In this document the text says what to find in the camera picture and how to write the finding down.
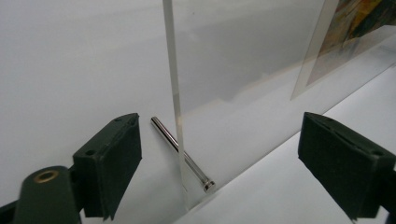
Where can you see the clear acrylic photo frame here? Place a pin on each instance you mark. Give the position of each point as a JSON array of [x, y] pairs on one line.
[[249, 62]]

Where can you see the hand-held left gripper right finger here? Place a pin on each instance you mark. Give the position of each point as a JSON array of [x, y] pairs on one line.
[[345, 165]]

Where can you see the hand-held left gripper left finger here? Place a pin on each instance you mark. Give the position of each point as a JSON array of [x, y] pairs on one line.
[[109, 165]]

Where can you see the colourful picture print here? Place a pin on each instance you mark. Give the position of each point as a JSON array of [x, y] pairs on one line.
[[348, 34]]

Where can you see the long metal frame pin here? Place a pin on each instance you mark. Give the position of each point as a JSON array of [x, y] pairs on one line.
[[165, 132]]

